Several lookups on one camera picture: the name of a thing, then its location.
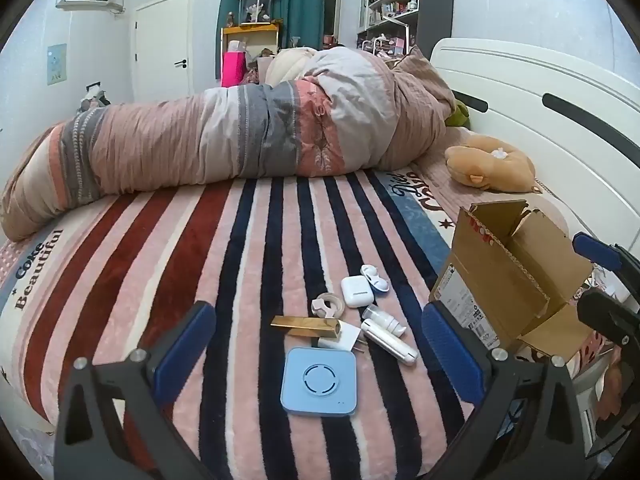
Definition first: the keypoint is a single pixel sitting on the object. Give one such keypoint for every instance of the teal curtain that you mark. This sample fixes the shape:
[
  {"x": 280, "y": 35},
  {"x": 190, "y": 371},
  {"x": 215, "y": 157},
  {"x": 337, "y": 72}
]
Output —
[{"x": 295, "y": 0}]

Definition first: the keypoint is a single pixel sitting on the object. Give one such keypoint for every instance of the beige tape roll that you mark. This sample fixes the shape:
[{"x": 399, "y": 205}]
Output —
[{"x": 327, "y": 306}]

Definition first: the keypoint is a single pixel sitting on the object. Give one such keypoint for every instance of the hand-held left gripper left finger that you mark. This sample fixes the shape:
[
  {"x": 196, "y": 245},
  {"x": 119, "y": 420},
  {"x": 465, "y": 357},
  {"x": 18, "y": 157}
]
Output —
[{"x": 184, "y": 357}]

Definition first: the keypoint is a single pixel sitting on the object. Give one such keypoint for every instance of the pink grey striped duvet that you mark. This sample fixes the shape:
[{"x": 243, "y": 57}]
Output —
[{"x": 225, "y": 130}]

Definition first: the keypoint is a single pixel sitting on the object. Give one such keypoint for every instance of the white charger plug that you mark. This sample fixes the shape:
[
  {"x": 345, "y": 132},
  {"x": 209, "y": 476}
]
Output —
[{"x": 342, "y": 337}]

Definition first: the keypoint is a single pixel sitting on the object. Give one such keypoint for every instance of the glass display case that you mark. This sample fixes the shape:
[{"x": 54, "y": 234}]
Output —
[{"x": 256, "y": 6}]

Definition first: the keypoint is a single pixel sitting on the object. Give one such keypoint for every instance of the white bed headboard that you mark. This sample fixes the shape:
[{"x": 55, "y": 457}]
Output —
[{"x": 540, "y": 95}]

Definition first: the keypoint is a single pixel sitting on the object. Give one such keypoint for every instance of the cluttered bookshelf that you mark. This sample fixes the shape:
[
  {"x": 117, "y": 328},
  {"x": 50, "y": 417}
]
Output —
[{"x": 392, "y": 5}]

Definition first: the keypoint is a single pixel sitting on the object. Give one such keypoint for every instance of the white cylindrical tube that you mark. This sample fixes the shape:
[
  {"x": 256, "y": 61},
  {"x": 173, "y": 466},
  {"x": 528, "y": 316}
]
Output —
[{"x": 389, "y": 344}]

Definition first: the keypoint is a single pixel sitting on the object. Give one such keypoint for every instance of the brown cardboard box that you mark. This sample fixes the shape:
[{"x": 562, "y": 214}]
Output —
[{"x": 492, "y": 280}]

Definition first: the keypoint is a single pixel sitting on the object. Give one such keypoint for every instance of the cream cushion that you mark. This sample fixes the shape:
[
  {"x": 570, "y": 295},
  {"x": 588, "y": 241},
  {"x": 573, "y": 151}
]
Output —
[{"x": 287, "y": 66}]

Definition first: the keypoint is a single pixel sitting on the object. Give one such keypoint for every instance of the pink gift bag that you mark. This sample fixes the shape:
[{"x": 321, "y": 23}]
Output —
[{"x": 233, "y": 70}]

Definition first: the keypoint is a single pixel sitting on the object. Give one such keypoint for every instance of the green plush toy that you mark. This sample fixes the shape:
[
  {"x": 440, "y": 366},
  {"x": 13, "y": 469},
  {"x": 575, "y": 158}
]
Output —
[{"x": 457, "y": 115}]

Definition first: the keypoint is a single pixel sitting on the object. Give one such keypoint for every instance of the striped fleece blanket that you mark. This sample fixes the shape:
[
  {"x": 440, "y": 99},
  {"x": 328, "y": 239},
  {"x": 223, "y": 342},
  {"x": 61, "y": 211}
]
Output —
[{"x": 175, "y": 280}]

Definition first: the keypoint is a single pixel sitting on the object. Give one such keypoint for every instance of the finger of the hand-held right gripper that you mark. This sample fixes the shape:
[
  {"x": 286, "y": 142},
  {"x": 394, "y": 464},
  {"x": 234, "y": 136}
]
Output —
[
  {"x": 607, "y": 312},
  {"x": 592, "y": 251}
]

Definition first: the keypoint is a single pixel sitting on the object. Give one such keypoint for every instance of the gold bar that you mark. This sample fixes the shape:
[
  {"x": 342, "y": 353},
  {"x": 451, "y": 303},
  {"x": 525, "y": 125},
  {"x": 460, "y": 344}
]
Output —
[{"x": 305, "y": 327}]

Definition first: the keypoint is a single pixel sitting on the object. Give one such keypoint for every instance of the small wall poster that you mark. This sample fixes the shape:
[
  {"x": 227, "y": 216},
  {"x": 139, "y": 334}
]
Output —
[{"x": 56, "y": 64}]

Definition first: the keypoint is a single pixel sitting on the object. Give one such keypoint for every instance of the brown plush toy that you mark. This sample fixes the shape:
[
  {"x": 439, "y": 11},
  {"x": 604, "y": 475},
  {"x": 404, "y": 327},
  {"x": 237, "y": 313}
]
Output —
[{"x": 492, "y": 165}]

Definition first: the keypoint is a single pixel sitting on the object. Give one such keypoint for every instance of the white door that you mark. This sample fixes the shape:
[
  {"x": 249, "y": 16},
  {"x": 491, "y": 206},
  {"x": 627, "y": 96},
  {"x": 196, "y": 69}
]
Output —
[{"x": 162, "y": 47}]

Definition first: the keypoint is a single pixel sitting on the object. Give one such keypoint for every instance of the light blue square device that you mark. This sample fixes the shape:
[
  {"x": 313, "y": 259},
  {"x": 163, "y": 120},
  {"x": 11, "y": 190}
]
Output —
[{"x": 319, "y": 381}]

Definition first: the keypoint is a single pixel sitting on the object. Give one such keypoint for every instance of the open white small case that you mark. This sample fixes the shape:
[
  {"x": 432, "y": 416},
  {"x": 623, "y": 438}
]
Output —
[{"x": 375, "y": 277}]

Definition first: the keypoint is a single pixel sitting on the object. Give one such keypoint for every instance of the white earbuds case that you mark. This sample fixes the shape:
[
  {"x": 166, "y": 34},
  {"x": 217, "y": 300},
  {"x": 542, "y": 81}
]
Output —
[{"x": 356, "y": 292}]

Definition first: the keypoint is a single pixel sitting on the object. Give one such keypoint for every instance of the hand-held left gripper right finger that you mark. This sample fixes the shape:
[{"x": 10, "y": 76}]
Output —
[{"x": 452, "y": 360}]

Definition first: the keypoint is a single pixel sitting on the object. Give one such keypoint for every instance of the yellow shelf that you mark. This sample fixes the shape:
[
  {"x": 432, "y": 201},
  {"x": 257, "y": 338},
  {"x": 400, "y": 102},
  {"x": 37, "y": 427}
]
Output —
[{"x": 250, "y": 35}]

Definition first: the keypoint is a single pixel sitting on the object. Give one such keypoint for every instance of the small clear bottle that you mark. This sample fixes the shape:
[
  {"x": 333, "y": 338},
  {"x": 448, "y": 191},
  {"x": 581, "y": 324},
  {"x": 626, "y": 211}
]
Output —
[{"x": 385, "y": 320}]

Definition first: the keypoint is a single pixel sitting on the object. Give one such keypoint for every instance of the window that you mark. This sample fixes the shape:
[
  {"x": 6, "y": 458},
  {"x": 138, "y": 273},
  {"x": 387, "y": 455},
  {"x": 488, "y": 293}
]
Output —
[{"x": 332, "y": 5}]

